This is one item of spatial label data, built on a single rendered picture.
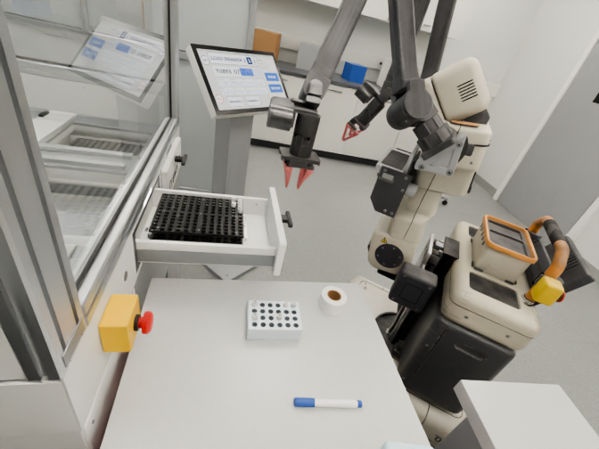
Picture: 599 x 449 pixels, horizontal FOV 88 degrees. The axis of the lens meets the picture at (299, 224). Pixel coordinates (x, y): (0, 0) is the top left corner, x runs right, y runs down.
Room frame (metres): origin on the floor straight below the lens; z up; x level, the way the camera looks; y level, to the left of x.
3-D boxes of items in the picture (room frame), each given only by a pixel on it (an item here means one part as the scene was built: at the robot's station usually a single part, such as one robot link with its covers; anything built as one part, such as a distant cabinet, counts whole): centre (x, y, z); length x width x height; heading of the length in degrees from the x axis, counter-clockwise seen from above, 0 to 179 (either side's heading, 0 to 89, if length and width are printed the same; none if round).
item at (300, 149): (0.77, 0.04, 1.11); 0.10 x 0.07 x 0.07; 108
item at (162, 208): (0.67, 0.26, 0.87); 0.22 x 0.18 x 0.06; 108
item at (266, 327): (0.49, 0.00, 0.78); 0.12 x 0.08 x 0.04; 106
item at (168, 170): (0.94, 0.47, 0.87); 0.29 x 0.02 x 0.11; 18
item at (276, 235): (0.73, 0.07, 0.87); 0.29 x 0.02 x 0.11; 18
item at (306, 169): (0.77, 0.04, 1.04); 0.07 x 0.07 x 0.09; 18
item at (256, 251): (0.67, 0.27, 0.86); 0.40 x 0.26 x 0.06; 108
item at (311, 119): (0.77, 0.05, 1.17); 0.07 x 0.06 x 0.07; 101
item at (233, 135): (1.62, 0.43, 0.51); 0.50 x 0.45 x 1.02; 59
